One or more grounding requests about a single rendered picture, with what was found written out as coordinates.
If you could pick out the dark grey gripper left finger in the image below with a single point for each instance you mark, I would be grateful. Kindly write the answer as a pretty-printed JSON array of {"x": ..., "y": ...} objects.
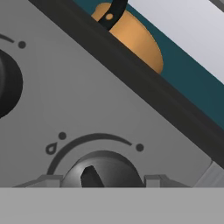
[{"x": 48, "y": 180}]

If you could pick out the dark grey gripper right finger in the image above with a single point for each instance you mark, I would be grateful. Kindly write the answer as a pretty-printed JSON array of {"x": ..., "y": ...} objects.
[{"x": 157, "y": 180}]

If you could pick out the black stove knob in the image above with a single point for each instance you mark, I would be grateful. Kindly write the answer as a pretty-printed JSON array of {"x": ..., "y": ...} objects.
[
  {"x": 8, "y": 84},
  {"x": 110, "y": 167}
]

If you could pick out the grey stove with dark top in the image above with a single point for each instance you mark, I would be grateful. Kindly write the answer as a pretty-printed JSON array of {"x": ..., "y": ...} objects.
[{"x": 96, "y": 99}]

